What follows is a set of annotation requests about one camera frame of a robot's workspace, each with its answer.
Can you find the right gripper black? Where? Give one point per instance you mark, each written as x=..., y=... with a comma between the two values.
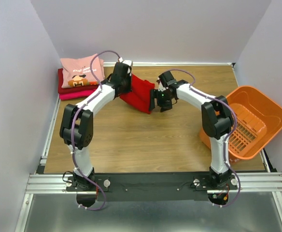
x=152, y=99

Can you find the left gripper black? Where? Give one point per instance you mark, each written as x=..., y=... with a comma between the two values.
x=125, y=80

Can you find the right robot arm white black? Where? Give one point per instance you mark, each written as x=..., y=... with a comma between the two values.
x=217, y=119

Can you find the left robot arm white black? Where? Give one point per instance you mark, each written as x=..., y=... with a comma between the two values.
x=77, y=126

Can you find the magenta folded t shirt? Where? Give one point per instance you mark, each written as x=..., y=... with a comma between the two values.
x=76, y=95

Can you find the pink folded printed t shirt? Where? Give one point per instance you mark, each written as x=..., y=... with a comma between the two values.
x=77, y=73

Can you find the dark red folded t shirt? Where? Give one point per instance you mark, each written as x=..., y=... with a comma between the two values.
x=71, y=89

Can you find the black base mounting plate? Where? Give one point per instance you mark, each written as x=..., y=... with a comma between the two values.
x=175, y=186

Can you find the orange plastic laundry basket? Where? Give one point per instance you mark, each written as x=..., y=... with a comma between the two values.
x=259, y=121

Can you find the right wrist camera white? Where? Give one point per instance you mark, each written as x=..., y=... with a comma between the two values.
x=160, y=87

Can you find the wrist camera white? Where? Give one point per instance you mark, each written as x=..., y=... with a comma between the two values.
x=160, y=87
x=125, y=61

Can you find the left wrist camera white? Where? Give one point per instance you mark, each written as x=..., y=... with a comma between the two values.
x=125, y=61

